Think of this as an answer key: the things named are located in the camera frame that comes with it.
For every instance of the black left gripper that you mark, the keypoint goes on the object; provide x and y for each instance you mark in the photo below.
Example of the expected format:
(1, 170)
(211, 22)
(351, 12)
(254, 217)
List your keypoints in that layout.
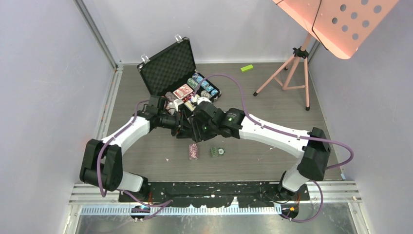
(182, 128)

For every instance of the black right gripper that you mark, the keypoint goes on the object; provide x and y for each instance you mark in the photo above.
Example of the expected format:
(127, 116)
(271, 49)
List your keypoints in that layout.
(199, 135)

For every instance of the purple white chip roll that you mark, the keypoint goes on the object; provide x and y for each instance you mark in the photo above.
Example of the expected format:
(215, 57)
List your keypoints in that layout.
(193, 152)

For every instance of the red playing card box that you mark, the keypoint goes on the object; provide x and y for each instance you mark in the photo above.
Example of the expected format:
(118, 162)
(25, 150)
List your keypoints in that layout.
(183, 91)

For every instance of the black poker set case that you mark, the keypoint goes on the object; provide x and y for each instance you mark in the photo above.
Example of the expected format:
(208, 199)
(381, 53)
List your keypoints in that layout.
(168, 70)

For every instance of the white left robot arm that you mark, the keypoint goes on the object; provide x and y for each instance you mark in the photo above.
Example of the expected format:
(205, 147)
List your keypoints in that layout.
(102, 164)

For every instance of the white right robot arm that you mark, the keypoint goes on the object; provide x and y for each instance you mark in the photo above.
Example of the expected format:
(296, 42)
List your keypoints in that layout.
(310, 148)

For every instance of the grey chip row in case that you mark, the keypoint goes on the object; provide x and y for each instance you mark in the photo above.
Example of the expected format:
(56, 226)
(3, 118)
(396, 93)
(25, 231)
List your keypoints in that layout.
(205, 94)

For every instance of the blue-orange chip row in case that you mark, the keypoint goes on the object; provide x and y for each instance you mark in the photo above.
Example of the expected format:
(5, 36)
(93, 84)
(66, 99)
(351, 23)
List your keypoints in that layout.
(170, 96)

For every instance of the green 20 chip beside stack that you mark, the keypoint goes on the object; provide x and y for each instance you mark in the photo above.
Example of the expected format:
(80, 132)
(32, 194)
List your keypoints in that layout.
(221, 151)

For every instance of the blue chip row in case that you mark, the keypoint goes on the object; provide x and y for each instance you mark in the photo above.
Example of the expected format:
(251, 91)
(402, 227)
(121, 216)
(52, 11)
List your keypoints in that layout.
(206, 85)

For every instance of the green chip row in case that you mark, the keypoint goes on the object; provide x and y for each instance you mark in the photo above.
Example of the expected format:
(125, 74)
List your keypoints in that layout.
(192, 83)

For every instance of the green block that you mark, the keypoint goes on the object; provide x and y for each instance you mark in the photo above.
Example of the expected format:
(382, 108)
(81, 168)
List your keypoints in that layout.
(246, 68)

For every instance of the pink tripod stand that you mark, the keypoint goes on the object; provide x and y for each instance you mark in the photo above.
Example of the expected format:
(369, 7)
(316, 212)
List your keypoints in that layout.
(299, 54)

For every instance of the pink perforated panel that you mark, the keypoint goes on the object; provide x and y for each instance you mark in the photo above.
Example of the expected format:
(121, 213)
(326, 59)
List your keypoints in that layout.
(341, 26)

